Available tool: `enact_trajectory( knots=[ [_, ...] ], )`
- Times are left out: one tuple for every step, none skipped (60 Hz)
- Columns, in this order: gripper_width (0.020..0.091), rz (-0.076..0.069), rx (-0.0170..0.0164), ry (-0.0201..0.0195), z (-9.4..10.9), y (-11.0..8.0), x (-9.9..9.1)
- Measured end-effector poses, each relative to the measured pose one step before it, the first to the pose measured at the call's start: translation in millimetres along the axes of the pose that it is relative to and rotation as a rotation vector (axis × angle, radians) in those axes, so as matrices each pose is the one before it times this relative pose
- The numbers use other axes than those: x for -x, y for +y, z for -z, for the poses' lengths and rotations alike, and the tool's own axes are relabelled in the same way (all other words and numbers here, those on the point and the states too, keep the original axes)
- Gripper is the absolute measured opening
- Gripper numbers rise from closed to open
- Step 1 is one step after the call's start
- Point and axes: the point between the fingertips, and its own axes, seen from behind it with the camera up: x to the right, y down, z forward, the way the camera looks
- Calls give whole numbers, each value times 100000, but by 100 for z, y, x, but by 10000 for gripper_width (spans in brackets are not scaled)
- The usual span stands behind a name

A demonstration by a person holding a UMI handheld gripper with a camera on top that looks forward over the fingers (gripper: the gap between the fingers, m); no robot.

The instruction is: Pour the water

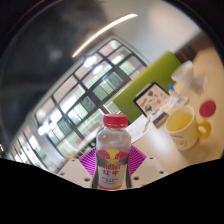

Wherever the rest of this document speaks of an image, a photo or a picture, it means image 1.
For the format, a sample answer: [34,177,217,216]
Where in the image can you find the green upholstered bench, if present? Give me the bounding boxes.
[112,50,183,124]

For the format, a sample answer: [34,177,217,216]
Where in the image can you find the white printed paper sheets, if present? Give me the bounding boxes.
[126,99,178,144]

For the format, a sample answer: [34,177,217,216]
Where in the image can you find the white ceramic bowl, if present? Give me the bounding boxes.
[170,60,197,89]

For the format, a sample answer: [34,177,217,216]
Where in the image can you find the small dark flat box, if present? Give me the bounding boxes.
[152,111,170,129]

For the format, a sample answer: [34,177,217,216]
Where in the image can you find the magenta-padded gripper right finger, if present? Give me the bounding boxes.
[125,144,168,189]

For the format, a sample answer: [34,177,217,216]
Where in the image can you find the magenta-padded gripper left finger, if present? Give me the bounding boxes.
[56,145,100,189]

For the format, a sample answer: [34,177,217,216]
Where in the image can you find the red-capped clear drink bottle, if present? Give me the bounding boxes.
[91,113,133,191]

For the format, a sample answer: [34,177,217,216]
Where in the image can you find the group of black pendant lamps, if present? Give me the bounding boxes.
[37,54,105,136]

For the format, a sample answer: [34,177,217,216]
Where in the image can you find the flat round red coaster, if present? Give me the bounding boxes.
[198,99,217,118]

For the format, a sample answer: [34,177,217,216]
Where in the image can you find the cream mug with yellow handle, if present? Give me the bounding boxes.
[164,104,212,152]

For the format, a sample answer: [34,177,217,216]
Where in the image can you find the black-framed tablet with stickers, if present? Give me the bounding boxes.
[133,81,170,117]

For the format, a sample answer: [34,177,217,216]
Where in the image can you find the long curved ceiling light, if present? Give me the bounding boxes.
[71,13,139,59]

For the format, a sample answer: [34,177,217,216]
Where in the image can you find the blue-capped white tube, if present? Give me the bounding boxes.
[167,83,181,101]

